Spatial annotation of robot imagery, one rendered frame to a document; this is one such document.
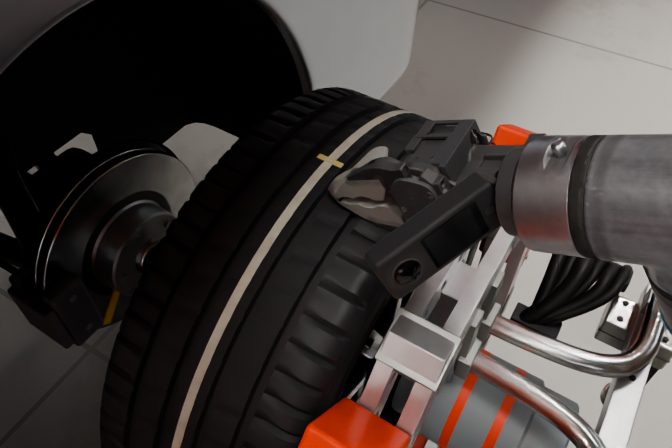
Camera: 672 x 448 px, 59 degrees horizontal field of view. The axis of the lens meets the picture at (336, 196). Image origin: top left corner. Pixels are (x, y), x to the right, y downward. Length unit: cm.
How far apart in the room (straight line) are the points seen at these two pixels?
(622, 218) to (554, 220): 5
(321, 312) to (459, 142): 20
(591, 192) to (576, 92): 247
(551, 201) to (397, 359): 23
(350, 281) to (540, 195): 21
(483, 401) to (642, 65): 255
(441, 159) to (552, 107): 227
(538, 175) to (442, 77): 238
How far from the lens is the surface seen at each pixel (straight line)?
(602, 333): 89
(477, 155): 52
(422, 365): 58
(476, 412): 80
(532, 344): 74
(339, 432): 54
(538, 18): 336
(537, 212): 44
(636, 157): 43
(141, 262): 99
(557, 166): 44
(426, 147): 54
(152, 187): 102
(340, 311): 56
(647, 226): 42
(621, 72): 310
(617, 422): 76
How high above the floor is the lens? 163
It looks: 47 degrees down
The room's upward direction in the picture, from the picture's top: straight up
